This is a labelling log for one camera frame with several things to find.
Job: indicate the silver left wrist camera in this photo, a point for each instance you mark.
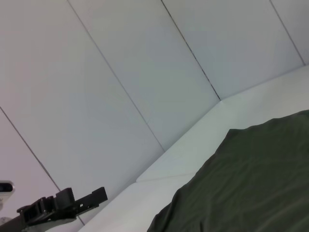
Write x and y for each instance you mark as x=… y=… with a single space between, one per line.
x=6 y=187

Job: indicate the dark green FREE t-shirt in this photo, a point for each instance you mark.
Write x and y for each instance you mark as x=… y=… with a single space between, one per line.
x=241 y=188

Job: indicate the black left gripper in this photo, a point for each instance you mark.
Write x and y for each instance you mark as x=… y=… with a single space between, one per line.
x=36 y=212

